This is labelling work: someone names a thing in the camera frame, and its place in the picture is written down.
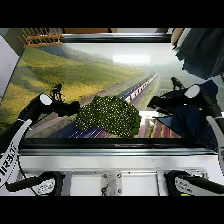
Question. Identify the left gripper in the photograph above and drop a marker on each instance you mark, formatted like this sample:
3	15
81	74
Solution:
69	109

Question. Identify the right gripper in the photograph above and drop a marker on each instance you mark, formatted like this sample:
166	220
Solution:
160	103

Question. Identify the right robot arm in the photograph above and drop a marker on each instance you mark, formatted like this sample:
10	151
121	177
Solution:
213	130

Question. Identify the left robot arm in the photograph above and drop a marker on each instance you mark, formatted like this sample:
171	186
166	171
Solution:
13	133

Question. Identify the dark blue garment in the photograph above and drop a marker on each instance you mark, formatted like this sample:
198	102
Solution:
190	126

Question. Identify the green dotted garment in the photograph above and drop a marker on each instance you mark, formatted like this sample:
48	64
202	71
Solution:
110	116

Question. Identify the dark grey garment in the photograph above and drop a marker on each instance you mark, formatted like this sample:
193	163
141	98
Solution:
203	50

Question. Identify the brown wooden rack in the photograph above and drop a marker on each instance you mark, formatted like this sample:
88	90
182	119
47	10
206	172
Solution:
43	40

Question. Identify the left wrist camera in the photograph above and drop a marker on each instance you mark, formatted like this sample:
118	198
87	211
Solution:
57	90

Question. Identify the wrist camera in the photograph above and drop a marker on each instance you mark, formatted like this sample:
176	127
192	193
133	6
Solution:
57	90
176	83

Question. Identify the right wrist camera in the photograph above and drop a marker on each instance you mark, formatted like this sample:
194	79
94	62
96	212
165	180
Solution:
176	83

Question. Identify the silver frame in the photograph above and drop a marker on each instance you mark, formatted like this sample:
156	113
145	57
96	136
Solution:
113	163

